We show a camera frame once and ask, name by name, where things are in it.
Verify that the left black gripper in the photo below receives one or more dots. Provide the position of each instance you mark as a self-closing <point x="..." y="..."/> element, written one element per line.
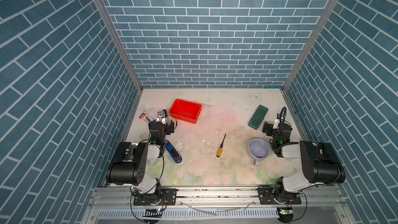
<point x="162" y="120"/>

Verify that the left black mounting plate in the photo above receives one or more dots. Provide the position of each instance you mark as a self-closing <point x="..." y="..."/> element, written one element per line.
<point x="167" y="196"/>

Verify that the pencil box white red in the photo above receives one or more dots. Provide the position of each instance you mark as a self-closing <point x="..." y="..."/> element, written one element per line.
<point x="145" y="117"/>

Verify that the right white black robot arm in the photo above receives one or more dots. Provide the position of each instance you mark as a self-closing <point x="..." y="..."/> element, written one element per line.
<point x="320" y="164"/>

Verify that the red plastic bin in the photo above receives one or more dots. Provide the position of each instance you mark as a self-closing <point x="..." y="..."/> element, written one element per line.
<point x="186" y="111"/>

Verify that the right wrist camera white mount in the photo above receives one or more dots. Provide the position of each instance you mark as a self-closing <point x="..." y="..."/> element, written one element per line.
<point x="276" y="122"/>

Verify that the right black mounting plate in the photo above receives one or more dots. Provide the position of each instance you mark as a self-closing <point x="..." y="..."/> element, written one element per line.
<point x="269" y="195"/>

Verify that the white marker black cap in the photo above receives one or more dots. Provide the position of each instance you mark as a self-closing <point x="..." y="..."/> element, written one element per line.
<point x="162" y="117"/>

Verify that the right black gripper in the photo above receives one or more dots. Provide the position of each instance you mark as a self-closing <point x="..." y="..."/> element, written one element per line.
<point x="280" y="124"/>

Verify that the dark green rectangular block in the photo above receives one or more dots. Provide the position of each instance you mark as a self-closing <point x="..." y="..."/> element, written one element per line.
<point x="258" y="117"/>

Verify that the lavender plastic cup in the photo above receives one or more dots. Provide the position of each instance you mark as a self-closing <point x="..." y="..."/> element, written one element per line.
<point x="259" y="150"/>

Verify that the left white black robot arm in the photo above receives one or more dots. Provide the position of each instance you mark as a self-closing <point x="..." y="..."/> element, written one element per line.
<point x="128" y="164"/>

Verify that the yellow handled black screwdriver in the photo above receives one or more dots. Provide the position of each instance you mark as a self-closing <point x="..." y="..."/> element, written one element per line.
<point x="219" y="152"/>

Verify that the black mounting plate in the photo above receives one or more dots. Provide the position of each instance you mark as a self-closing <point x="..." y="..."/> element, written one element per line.
<point x="167" y="196"/>
<point x="269" y="195"/>

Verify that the aluminium front rail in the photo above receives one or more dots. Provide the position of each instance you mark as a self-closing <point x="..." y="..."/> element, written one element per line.
<point x="219" y="205"/>

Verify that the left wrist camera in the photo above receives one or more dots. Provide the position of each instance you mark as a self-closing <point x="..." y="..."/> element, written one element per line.
<point x="167" y="118"/>

